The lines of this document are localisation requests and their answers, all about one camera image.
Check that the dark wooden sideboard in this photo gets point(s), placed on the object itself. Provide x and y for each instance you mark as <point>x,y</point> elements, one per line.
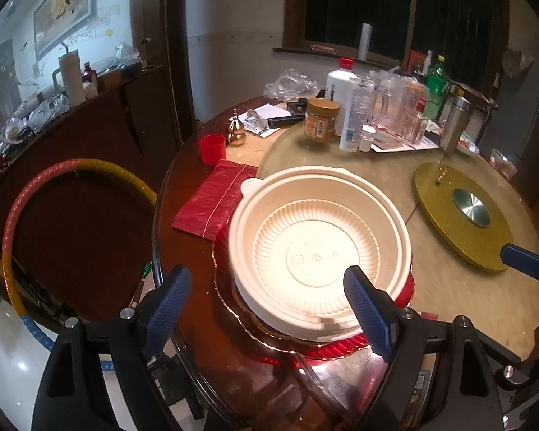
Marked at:
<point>72,152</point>

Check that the crumpled clear plastic wrap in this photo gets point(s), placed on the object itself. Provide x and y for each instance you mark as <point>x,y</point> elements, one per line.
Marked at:
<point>292,83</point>

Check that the multicoloured hula hoop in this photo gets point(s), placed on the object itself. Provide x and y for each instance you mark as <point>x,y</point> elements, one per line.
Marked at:
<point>9,242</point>

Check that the stainless steel thermos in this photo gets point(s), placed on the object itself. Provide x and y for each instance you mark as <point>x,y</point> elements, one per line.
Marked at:
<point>453,123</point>

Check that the white bottle red cap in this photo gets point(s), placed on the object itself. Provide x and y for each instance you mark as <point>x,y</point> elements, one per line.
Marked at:
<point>339,90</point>

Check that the dark window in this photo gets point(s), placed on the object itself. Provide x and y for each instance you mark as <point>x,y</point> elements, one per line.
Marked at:
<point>399,9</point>

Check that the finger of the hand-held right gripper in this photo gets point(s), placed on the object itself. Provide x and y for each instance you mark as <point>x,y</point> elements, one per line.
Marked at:
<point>512,370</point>
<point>521,258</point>

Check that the gold gourd ornament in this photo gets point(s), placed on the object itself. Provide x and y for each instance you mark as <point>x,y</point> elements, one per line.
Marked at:
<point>236,132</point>

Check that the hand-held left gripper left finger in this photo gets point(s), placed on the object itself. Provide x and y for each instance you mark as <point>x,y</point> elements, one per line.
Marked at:
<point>166,305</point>

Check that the gold glitter turntable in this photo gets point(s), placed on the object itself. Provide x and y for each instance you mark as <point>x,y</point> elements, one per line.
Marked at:
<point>458,233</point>

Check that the green plastic bottle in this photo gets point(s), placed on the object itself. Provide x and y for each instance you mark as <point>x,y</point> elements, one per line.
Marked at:
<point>435,87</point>

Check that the clear plastic container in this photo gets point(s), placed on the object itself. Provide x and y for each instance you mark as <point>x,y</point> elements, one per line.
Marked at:
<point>503,164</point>

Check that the blue patterned plate with food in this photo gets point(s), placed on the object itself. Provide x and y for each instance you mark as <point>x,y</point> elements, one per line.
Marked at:
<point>469,146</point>

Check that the white pill bottle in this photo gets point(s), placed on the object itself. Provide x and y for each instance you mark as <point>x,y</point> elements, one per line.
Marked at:
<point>366,138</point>

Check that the white lotion tube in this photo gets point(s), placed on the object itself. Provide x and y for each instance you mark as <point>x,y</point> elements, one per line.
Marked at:
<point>357,116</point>

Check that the red box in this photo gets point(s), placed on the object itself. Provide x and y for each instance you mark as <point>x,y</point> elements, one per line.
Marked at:
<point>415,60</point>

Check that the white roll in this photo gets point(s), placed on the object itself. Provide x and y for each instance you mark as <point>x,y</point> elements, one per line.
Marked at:
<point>364,42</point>

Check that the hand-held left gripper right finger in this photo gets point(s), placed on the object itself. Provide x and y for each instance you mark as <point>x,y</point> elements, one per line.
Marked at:
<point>368,314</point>

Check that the brown bottle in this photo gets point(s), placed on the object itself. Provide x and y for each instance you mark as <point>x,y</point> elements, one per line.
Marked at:
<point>88,78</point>

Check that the crumpled plastic bag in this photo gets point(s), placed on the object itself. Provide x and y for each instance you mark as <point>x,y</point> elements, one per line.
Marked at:
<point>519,60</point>

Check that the red plastic bag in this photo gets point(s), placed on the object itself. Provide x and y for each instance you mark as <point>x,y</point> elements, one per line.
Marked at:
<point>211,202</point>

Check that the black flat device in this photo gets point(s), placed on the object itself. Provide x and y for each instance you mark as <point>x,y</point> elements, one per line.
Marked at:
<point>285,121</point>

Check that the worn book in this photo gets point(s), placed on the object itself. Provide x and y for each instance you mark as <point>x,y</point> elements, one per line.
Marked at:
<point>388,141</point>

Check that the peanut butter jar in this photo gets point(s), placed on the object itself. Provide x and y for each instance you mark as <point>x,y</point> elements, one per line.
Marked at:
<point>322,121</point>

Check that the black rectangular case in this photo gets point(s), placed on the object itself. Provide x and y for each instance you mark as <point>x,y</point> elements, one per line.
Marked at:
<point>298,107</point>

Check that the red plastic cup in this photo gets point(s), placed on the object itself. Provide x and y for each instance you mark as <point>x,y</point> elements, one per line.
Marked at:
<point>212,149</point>

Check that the printed paper sheets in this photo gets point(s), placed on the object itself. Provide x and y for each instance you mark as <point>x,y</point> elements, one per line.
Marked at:
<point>424,143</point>

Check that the white spray bottle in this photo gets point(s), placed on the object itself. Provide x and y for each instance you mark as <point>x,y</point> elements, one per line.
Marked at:
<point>426,60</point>

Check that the clear plastic bag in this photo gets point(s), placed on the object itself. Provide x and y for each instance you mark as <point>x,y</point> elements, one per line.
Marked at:
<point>402,98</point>

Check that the foil blister pack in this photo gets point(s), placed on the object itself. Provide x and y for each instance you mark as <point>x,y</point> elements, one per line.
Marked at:
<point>256,123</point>

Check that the white paper sheet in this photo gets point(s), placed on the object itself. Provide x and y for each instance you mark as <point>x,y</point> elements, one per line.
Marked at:
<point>269,111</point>

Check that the framed wall painting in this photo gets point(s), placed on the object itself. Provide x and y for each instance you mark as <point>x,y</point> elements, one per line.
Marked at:
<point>63,9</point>

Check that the grey refrigerator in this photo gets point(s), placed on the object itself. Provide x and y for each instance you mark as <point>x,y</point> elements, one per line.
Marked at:
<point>536,121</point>

